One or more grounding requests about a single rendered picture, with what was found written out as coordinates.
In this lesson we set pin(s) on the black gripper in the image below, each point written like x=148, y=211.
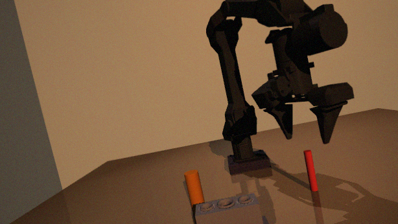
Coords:
x=328, y=99

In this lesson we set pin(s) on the orange cylinder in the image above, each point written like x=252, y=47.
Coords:
x=194, y=188

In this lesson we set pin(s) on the red peg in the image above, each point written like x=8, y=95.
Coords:
x=310, y=170

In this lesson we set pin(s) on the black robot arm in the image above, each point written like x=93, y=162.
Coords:
x=312, y=32

